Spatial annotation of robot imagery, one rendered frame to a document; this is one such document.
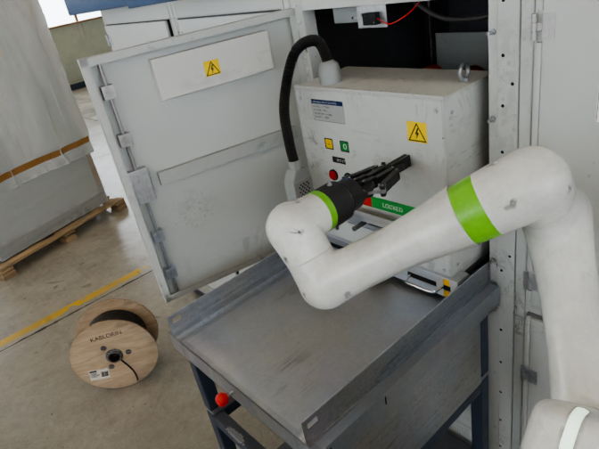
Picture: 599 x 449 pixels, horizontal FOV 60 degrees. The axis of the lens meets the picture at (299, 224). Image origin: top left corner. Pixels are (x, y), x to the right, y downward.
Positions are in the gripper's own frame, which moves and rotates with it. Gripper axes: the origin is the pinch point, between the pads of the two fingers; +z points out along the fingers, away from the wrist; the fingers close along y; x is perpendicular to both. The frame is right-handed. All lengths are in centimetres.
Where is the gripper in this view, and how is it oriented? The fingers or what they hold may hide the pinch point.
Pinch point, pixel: (398, 165)
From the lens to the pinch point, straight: 126.5
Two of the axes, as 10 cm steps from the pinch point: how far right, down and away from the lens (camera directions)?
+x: -1.8, -8.7, -4.6
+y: 6.6, 2.4, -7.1
